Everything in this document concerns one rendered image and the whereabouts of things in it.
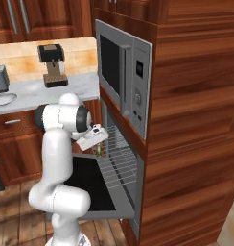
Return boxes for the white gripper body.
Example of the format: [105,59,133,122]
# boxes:
[76,127,109,152]

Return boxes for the small green fish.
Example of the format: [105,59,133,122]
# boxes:
[94,143,105,159]

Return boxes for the oven door with black glass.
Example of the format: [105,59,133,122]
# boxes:
[62,153,136,221]

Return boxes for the grey built-in oven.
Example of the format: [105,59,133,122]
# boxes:
[99,98,146,240]

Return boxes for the grey microwave oven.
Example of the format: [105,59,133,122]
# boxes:
[95,18,153,140]

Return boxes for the wooden cupboard door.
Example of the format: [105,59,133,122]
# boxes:
[0,132,45,187]

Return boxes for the microwave door with dark window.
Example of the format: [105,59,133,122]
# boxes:
[95,19,135,111]

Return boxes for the tall wooden oven cabinet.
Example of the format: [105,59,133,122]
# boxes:
[90,0,234,246]

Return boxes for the wooden drawer front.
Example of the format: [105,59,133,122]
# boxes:
[0,110,41,136]

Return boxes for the black and brown coffee machine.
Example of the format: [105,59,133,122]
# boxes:
[36,43,70,89]

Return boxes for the grey round plate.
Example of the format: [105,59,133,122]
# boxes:
[0,92,18,107]

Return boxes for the grey toaster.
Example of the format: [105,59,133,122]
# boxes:
[0,64,11,94]

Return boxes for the wire oven rack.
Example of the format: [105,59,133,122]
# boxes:
[96,125,139,190]

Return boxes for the grey microwave door handle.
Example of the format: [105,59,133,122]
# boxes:
[119,44,133,117]

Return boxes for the silver drawer handle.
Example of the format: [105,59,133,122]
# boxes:
[4,118,22,126]

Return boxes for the wooden wall cupboards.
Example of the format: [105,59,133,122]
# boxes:
[0,0,94,45]

